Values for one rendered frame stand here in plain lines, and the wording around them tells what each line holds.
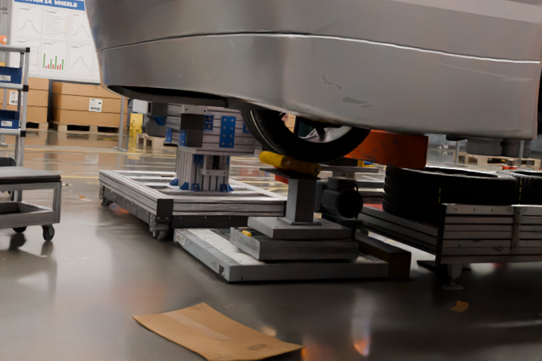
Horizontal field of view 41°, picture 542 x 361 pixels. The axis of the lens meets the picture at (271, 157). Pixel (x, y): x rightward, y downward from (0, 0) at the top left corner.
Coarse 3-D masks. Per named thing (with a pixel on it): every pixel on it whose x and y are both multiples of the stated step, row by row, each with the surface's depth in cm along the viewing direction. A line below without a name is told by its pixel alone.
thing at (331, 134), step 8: (280, 112) 341; (280, 120) 320; (296, 120) 345; (288, 128) 322; (296, 128) 345; (320, 128) 351; (328, 128) 353; (336, 128) 347; (344, 128) 341; (352, 128) 336; (296, 136) 324; (312, 136) 352; (320, 136) 347; (328, 136) 342; (336, 136) 337; (344, 136) 334; (312, 144) 328; (320, 144) 330; (328, 144) 331
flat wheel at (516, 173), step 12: (528, 180) 381; (540, 180) 377; (516, 192) 387; (528, 192) 381; (540, 192) 376; (516, 204) 386; (528, 204) 381; (540, 204) 377; (528, 216) 381; (540, 216) 377
